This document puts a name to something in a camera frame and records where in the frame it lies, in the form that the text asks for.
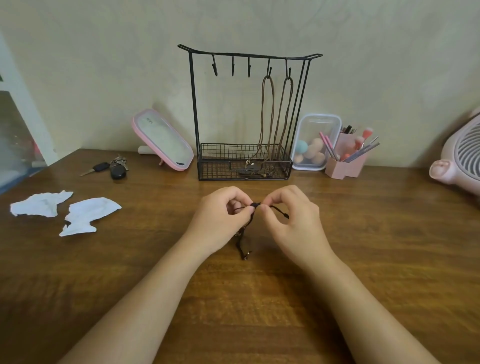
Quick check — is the person's left hand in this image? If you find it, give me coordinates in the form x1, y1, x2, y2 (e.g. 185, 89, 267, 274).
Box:
182, 186, 256, 260

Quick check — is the person's right hand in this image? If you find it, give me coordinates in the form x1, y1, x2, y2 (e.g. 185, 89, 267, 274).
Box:
259, 184, 337, 272

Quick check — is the black cord flower pendant necklace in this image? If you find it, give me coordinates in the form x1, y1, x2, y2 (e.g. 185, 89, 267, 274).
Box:
233, 201, 290, 261

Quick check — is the black wire jewelry stand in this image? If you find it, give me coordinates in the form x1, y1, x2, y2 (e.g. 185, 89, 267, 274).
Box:
177, 44, 323, 182

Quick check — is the brown cord leaf pendant necklace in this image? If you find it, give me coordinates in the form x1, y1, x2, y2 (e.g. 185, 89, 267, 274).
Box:
262, 67, 294, 179

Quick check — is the brown cord ring pendant necklace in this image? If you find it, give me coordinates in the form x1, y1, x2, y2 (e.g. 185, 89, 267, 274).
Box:
238, 67, 277, 179

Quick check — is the person's left forearm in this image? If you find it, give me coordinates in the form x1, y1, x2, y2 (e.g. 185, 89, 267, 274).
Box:
58, 234, 211, 364

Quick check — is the person's right forearm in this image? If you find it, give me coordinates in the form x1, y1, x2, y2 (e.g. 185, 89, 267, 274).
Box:
307, 251, 442, 364

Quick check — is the pink brush holder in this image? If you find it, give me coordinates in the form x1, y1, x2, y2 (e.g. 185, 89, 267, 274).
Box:
324, 132, 368, 180

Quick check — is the pink pen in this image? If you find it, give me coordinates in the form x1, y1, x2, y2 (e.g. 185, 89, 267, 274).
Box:
324, 134, 340, 161
319, 131, 336, 161

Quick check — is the pink framed table mirror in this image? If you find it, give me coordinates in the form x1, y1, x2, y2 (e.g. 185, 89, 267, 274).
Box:
131, 108, 195, 172

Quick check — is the grey purple pencil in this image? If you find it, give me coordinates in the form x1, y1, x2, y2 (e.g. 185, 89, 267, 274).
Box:
343, 142, 381, 163

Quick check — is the clear plastic container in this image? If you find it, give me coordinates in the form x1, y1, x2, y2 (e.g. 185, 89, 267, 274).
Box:
291, 113, 343, 172

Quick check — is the white crumpled paper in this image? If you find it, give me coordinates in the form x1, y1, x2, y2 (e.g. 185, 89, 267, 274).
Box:
9, 190, 74, 218
58, 197, 123, 238

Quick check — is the black headed car key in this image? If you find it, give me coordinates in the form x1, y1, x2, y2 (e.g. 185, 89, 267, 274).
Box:
79, 161, 111, 177

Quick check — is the pink pig shaped desk fan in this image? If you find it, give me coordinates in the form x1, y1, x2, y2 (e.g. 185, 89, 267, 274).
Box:
428, 108, 480, 202

